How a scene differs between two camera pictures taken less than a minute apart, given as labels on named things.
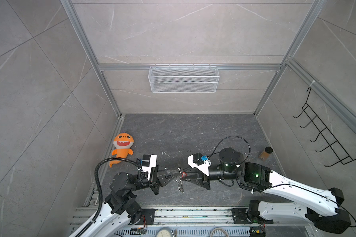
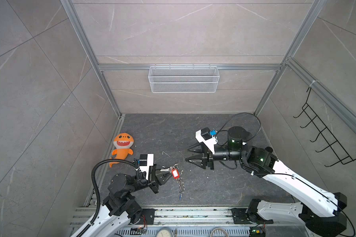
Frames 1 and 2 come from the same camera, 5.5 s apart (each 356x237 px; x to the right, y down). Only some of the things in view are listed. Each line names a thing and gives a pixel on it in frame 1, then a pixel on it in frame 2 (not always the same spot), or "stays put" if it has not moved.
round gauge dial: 164,232 stays put
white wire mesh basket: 183,79 stays put
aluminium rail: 184,217 stays put
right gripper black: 200,179 to 209,156
